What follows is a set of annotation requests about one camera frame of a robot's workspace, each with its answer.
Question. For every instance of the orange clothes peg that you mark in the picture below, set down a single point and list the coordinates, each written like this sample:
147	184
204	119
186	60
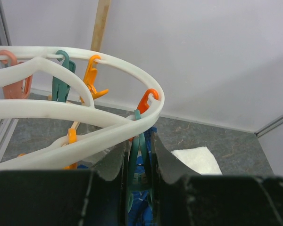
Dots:
143	105

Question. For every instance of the white folded towel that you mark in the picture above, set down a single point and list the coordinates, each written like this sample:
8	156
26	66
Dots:
199	159

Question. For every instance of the white round sock hanger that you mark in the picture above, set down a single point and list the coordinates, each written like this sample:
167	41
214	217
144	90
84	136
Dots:
113	129

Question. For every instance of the blue plaid shirt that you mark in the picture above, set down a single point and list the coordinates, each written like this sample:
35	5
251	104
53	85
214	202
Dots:
139	207

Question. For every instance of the wooden drying rack frame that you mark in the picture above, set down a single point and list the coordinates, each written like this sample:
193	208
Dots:
100	23

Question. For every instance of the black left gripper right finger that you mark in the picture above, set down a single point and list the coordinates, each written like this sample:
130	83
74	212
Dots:
183	197

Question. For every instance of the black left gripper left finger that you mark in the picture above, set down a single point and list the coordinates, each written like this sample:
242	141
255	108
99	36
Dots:
79	197

